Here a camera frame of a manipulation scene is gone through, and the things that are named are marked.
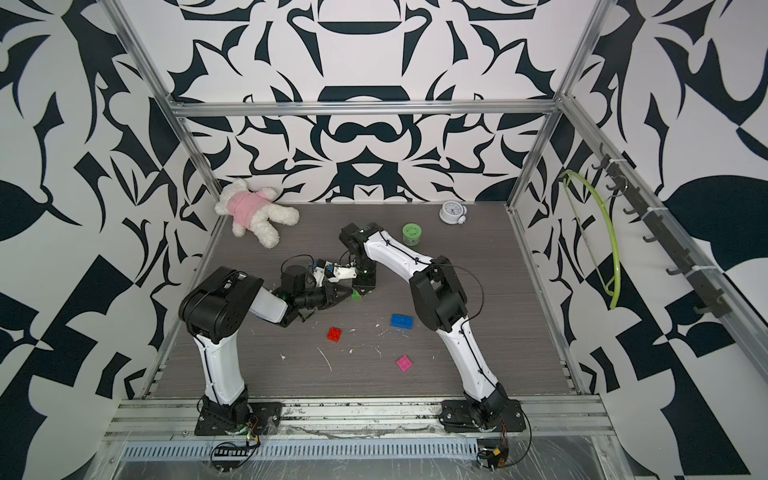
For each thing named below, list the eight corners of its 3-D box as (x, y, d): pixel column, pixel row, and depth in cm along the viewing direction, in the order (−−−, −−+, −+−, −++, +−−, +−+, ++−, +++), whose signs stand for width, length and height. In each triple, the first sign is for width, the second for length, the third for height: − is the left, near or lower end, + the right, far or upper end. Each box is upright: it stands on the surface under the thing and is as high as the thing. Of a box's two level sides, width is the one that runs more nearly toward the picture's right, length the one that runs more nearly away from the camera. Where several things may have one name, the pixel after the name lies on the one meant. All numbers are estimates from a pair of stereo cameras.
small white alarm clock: (440, 224, 114) (441, 219, 112) (437, 205, 121) (438, 200, 119) (467, 224, 115) (469, 219, 112) (463, 205, 121) (464, 200, 119)
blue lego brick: (389, 325, 92) (389, 322, 90) (391, 316, 94) (391, 312, 92) (413, 329, 91) (413, 326, 89) (414, 320, 93) (415, 317, 91)
